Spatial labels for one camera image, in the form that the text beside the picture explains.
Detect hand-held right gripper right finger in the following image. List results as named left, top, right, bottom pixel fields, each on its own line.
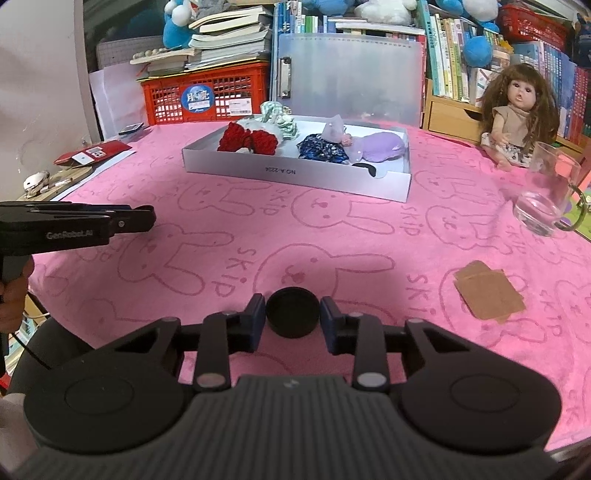
left=320, top=296, right=467, bottom=393

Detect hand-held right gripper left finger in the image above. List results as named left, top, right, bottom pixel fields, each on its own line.
left=117, top=293, right=267, bottom=393

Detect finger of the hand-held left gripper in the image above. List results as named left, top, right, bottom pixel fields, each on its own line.
left=0, top=200, right=157, bottom=234

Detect black round cap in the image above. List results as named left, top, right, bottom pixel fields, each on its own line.
left=265, top=287, right=320, bottom=339

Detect red scrunchie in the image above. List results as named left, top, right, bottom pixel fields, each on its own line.
left=217, top=122, right=280, bottom=154

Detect shallow white cardboard box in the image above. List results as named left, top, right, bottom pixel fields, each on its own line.
left=181, top=114, right=413, bottom=202

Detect blue floral scrunchie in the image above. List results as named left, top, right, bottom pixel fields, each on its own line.
left=296, top=134, right=352, bottom=164

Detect green striped scrunchie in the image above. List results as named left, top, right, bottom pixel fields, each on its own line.
left=259, top=102, right=297, bottom=139

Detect purple scrunchie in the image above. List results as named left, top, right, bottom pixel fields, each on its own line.
left=344, top=131, right=406, bottom=163

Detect person's left hand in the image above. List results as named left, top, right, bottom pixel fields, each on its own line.
left=0, top=261, right=35, bottom=334

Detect wooden board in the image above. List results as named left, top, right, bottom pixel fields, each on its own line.
left=18, top=164, right=93, bottom=201

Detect red flat packet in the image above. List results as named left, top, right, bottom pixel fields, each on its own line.
left=54, top=141, right=134, bottom=167

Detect pink bunny-print blanket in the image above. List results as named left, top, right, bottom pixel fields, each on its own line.
left=28, top=115, right=591, bottom=455

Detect white paper sheets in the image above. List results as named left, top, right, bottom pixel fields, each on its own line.
left=88, top=65, right=153, bottom=141

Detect red plastic crate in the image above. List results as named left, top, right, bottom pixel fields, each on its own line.
left=141, top=62, right=271, bottom=126

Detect brown cardboard piece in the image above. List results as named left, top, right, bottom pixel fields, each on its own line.
left=453, top=260, right=527, bottom=321

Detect blue white plush toy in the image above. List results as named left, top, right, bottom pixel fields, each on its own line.
left=436, top=0, right=499, bottom=21
left=163, top=0, right=204, bottom=49

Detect stack of flat books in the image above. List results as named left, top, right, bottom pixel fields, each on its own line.
left=130, top=4, right=273, bottom=77

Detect wooden drawer box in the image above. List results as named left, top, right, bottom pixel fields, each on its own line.
left=422, top=78, right=583, bottom=153

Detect translucent plastic clipboard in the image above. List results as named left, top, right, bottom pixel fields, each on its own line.
left=271, top=32, right=428, bottom=130

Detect clear glass mug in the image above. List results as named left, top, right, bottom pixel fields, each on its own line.
left=513, top=142, right=588, bottom=237

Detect long-haired doll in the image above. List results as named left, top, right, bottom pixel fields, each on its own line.
left=478, top=64, right=561, bottom=171

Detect row of upright books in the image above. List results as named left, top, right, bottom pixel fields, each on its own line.
left=272, top=0, right=591, bottom=148

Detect red mesh basket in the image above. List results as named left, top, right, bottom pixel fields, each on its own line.
left=496, top=4, right=568, bottom=49

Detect black cable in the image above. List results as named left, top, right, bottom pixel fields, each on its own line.
left=7, top=286, right=54, bottom=370

